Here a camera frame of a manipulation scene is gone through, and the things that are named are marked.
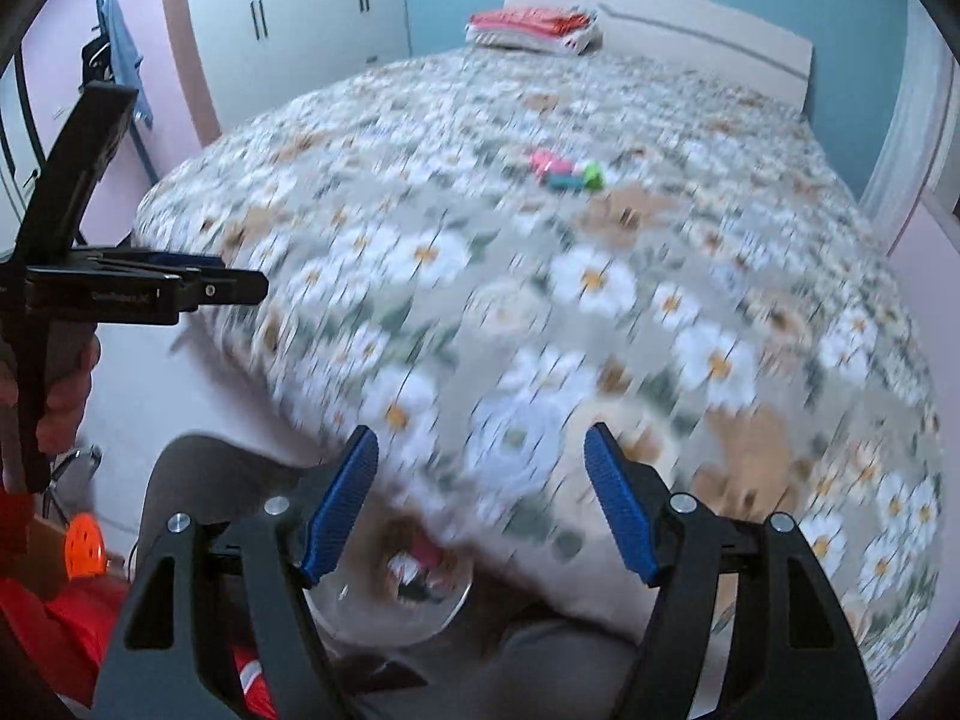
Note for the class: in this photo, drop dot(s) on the white wardrobe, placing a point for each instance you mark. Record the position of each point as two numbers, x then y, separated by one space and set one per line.
315 52

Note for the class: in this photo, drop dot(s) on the orange disc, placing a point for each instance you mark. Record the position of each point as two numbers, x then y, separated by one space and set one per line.
84 546

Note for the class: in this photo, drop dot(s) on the white headboard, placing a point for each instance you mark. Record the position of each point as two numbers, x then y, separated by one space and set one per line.
712 37

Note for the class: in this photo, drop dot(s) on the green block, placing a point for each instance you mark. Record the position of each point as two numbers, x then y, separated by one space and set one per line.
594 176

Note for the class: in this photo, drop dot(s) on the white curtain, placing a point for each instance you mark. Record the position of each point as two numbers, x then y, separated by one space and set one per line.
907 127

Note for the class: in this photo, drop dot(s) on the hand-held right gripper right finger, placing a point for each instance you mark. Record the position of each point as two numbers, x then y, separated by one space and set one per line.
622 502

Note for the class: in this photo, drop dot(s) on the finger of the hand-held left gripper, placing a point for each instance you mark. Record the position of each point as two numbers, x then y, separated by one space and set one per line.
172 262
225 289

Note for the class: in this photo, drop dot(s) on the pink block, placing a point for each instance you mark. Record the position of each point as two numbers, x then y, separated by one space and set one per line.
547 163

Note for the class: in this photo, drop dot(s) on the person's left hand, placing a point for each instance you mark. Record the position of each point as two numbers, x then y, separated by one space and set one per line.
71 405

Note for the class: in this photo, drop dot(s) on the white trash bin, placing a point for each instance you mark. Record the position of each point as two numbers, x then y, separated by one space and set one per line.
360 615

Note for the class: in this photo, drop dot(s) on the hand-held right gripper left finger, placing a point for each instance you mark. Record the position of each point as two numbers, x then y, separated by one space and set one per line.
341 510

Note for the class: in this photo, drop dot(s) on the teal block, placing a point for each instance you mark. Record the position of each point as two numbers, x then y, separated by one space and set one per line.
562 181

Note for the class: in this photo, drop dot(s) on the floral bedsheet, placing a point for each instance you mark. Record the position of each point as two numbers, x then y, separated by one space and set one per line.
600 277

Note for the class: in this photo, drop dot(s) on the red clothing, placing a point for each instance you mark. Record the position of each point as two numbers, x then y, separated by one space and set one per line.
60 615

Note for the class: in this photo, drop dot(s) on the folded red blanket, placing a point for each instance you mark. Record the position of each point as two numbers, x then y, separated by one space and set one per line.
532 26

